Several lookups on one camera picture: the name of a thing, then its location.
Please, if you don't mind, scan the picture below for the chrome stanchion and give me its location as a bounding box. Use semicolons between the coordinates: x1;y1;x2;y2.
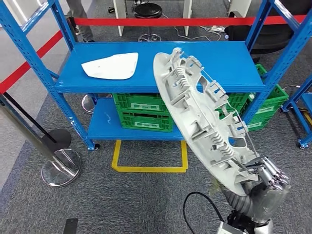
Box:
0;94;82;188

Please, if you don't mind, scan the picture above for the black office chair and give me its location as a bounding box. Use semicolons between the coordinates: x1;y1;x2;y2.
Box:
224;0;297;55

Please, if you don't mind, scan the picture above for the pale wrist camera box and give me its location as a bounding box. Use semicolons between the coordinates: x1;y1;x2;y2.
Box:
216;221;242;234

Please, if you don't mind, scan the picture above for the white floor cable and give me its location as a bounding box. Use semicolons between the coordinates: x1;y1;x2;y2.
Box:
162;13;222;42

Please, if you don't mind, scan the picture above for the black camera cable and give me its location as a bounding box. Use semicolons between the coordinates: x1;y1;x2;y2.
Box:
183;191;225;234

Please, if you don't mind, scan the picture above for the grey plastic wheel cover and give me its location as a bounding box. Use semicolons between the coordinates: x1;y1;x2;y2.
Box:
153;47;263;196

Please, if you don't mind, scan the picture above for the red barrier belt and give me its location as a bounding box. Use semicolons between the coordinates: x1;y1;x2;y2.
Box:
73;14;307;27
0;30;64;95

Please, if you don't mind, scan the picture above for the green plastic crate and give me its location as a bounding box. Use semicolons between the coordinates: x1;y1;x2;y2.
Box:
113;93;169;114
246;108;281;132
225;93;253;109
247;64;289;112
215;106;244;121
116;111;175;133

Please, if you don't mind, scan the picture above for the person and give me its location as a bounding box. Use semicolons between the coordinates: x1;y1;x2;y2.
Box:
65;0;96;43

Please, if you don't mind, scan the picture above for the white curved panel part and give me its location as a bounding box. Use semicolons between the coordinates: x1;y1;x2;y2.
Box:
81;52;139;81

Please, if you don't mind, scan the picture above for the black-topped stanchion post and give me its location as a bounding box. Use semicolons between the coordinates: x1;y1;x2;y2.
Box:
66;16;99;115

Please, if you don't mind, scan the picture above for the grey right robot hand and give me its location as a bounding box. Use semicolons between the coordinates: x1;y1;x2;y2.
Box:
251;156;291;223

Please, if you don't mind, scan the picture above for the black stanchion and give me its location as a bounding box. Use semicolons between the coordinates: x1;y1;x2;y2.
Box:
2;92;72;153

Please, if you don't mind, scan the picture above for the blue metal shelf rack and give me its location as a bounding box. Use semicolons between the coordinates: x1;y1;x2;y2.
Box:
280;73;312;150
0;0;312;152

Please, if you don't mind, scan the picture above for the black round stool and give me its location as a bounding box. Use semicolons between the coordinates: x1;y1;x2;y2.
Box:
133;2;163;43

